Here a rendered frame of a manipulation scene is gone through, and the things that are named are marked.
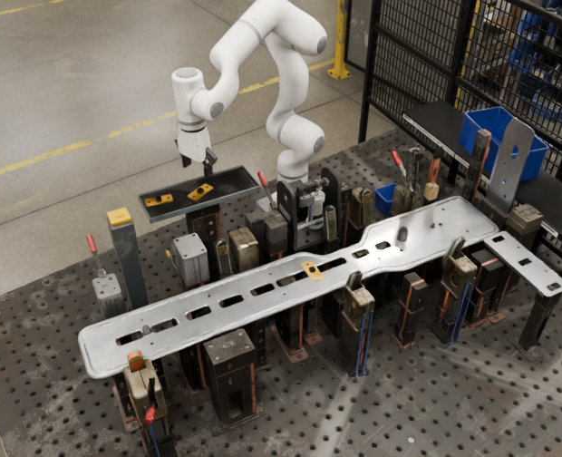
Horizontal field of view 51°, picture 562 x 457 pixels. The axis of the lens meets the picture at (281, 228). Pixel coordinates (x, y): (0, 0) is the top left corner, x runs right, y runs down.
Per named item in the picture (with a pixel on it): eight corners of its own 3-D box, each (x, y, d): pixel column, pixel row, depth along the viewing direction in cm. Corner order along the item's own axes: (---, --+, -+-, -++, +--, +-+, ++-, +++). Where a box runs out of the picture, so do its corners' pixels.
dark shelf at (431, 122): (560, 242, 194) (563, 236, 192) (400, 116, 255) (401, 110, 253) (608, 223, 201) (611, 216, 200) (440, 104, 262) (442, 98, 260)
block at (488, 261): (469, 332, 204) (487, 275, 186) (448, 310, 212) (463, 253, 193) (489, 322, 207) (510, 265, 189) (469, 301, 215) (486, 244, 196)
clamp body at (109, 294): (117, 379, 190) (93, 304, 166) (108, 354, 197) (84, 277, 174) (146, 368, 193) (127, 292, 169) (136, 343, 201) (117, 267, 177)
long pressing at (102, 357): (92, 392, 153) (92, 388, 152) (74, 330, 168) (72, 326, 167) (503, 232, 200) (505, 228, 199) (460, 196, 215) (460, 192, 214)
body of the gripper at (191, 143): (170, 121, 171) (175, 153, 179) (196, 133, 167) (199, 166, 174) (188, 111, 176) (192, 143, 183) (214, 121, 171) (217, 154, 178)
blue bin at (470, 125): (499, 185, 212) (508, 155, 204) (457, 140, 234) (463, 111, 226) (539, 178, 216) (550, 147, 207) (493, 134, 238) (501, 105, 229)
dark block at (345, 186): (333, 280, 223) (340, 190, 195) (324, 268, 227) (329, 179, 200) (343, 276, 224) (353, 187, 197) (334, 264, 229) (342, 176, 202)
